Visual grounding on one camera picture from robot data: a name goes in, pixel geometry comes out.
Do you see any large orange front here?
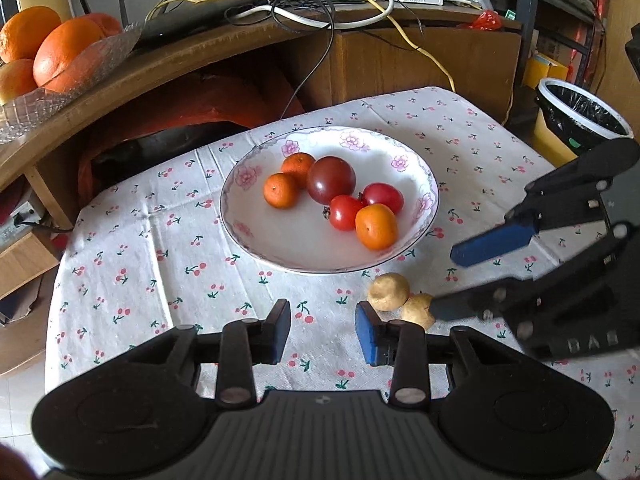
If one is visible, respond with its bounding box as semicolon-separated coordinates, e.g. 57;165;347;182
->
32;18;104;93

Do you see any white thick cable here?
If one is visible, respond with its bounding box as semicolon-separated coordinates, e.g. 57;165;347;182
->
226;0;396;32

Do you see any large orange top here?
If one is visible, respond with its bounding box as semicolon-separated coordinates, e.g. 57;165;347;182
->
1;6;62;63

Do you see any small red tomato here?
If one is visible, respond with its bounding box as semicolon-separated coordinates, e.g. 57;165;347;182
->
329;195;364;232

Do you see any oval red tomato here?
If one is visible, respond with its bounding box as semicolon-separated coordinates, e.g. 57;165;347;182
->
360;182;405;214

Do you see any cherry print tablecloth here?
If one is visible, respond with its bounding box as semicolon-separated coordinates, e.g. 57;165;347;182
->
43;84;640;480

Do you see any curved wooden tv cabinet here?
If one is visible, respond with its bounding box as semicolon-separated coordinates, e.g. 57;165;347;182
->
1;8;521;228

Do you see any tan kiwi fruit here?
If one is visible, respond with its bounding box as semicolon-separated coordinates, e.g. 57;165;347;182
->
368;273;410;312

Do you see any red basin under cabinet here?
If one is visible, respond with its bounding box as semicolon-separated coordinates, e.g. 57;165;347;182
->
77;65;304;206

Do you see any red plastic bag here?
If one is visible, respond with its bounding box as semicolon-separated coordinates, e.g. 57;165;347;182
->
459;10;503;32

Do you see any glass fruit dish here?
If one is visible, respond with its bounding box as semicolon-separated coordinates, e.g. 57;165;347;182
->
1;23;143;144

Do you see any black thin cable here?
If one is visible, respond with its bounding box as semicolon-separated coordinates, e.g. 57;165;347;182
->
240;0;426;120

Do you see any large orange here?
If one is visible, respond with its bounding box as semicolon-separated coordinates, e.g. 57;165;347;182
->
1;6;62;63
32;18;104;93

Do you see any yellow apple in dish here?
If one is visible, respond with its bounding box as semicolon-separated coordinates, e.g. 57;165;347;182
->
0;58;38;105

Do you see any dark red large tomato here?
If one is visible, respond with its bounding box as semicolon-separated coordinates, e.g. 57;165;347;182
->
307;156;356;205

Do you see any white floral ceramic bowl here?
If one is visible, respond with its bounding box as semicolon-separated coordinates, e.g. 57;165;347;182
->
220;126;439;274

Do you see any black wifi router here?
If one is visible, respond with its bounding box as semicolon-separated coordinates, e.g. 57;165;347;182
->
71;0;296;47

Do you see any green-brown kiwi fruit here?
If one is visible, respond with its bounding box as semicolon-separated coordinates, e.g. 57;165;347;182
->
400;294;436;330

